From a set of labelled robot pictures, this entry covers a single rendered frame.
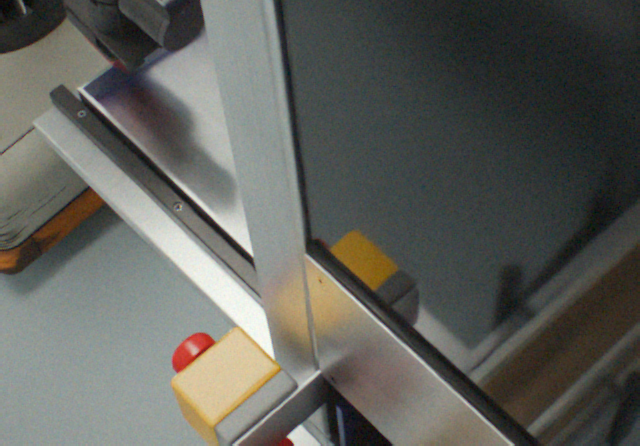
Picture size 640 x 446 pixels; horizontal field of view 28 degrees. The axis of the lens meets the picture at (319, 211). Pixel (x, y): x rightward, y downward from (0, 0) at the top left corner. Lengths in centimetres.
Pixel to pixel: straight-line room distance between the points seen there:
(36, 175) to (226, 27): 141
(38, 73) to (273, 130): 146
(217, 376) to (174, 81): 44
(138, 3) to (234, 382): 35
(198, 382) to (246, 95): 32
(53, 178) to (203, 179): 88
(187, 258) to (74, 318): 102
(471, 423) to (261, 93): 25
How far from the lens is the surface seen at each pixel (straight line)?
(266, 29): 66
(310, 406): 103
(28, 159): 209
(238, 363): 100
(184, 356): 103
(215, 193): 126
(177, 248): 124
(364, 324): 84
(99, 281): 226
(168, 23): 113
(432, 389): 82
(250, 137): 78
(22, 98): 216
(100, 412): 215
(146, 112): 133
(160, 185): 125
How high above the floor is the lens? 193
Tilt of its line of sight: 58 degrees down
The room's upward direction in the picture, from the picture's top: 6 degrees counter-clockwise
